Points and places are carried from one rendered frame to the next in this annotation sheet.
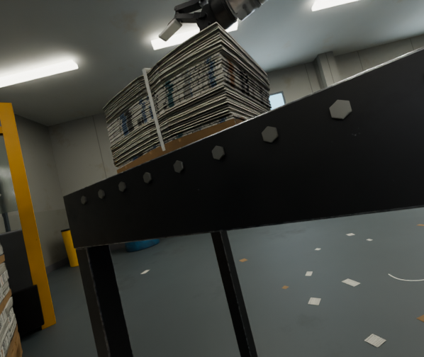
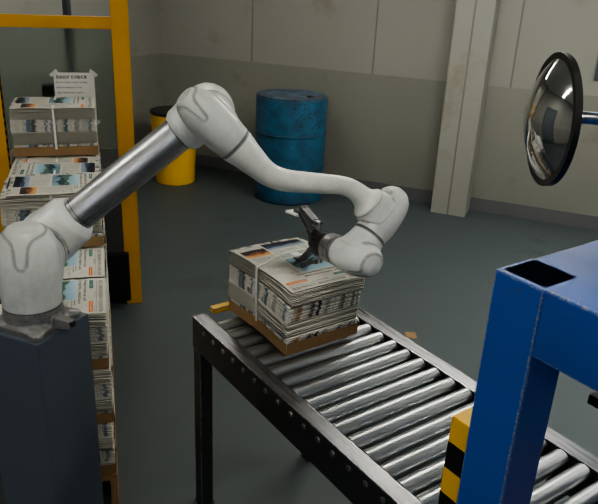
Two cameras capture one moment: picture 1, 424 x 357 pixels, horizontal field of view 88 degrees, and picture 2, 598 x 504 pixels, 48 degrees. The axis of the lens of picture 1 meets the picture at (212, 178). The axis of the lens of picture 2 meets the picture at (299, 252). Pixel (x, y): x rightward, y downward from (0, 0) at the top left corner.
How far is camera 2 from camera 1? 191 cm
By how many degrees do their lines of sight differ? 33
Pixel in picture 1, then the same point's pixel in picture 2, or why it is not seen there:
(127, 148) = (238, 295)
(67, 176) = not seen: outside the picture
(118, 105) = (239, 262)
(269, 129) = (265, 390)
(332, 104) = (276, 399)
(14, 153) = (122, 65)
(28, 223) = not seen: hidden behind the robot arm
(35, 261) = (130, 222)
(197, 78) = (278, 307)
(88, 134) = not seen: outside the picture
